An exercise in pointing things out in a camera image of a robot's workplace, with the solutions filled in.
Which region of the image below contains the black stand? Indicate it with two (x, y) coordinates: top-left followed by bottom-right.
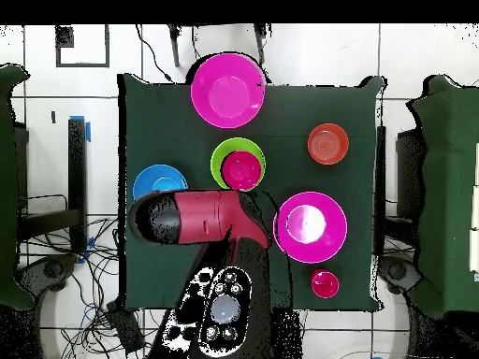
(374, 125), (387, 259)
(16, 117), (89, 255)

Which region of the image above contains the blue bowl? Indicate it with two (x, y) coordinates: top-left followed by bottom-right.
(132, 164), (189, 201)

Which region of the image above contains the orange bowl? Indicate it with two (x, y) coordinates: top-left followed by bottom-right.
(307, 122), (350, 165)

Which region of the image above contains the green bowl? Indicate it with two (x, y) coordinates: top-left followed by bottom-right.
(210, 136), (267, 193)

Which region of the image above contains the dark green table cloth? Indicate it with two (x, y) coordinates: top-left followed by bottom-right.
(117, 73), (386, 312)

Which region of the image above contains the blue tape piece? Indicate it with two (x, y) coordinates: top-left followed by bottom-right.
(69, 114), (93, 144)

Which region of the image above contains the crimson cup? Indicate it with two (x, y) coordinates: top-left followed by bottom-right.
(311, 268), (341, 299)

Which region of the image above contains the black power brick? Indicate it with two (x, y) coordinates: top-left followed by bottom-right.
(106, 302), (146, 354)

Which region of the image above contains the small crimson bowl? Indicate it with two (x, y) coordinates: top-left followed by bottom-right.
(221, 150), (263, 192)

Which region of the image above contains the tangle of cables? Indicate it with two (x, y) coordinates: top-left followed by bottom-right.
(18, 216), (166, 359)

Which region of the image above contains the black square floor frame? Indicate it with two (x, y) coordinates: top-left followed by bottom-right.
(54, 24), (110, 68)

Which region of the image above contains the large pink bowl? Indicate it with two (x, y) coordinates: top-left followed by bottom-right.
(271, 191), (348, 265)
(190, 52), (267, 129)

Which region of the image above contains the black cable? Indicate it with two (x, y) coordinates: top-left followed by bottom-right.
(135, 24), (174, 83)

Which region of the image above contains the neighbouring green covered table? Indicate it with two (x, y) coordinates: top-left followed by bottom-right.
(407, 74), (479, 319)
(0, 64), (36, 311)

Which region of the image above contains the black tripod leg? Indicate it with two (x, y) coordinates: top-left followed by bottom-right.
(167, 24), (181, 68)
(254, 23), (272, 66)

